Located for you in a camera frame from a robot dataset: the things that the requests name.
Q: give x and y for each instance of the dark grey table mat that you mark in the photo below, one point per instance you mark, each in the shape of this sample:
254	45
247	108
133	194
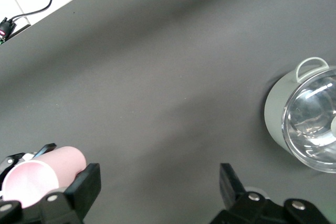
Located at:
157	77

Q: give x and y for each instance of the black connector with red light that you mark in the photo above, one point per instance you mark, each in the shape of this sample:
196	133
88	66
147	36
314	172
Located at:
6	28

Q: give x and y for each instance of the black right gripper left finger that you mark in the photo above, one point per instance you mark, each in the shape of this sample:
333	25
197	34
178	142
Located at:
84	187

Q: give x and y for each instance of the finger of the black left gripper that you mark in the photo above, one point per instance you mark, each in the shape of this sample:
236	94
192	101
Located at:
11	163

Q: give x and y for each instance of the pink plastic cup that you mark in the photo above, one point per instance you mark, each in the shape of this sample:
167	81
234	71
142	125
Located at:
31	182

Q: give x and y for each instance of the grey-green cooking pot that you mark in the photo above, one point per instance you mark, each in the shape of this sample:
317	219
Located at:
275	113

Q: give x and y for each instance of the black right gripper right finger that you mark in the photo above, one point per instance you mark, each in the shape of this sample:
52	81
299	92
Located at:
233	197

